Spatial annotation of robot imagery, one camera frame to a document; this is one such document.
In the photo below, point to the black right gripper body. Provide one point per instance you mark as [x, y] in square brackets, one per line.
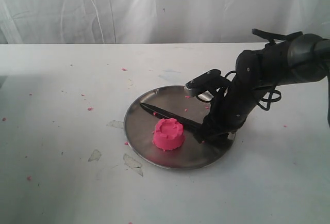
[230, 113]

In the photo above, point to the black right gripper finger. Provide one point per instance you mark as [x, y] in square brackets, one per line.
[225, 135]
[207, 132]

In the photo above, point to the black serrated knife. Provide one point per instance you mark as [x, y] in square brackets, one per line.
[188, 125]

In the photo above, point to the pink clay piece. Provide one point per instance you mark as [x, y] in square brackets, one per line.
[168, 134]

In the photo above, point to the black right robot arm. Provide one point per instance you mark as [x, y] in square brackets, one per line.
[304, 59]

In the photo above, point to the round stainless steel plate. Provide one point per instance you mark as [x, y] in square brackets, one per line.
[139, 126]

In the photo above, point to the clear tape piece middle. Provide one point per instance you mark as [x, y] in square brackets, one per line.
[133, 164]

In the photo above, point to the clear tape piece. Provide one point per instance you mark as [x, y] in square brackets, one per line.
[115, 124]
[133, 164]
[95, 156]

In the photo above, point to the clear tape piece upper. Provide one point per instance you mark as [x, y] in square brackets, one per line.
[115, 124]

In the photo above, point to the clear tape piece left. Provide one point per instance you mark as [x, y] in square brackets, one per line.
[95, 156]

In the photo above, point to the white plastic backdrop sheet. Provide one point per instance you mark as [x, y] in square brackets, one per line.
[157, 21]

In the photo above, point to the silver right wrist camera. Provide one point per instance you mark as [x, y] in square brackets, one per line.
[208, 81]

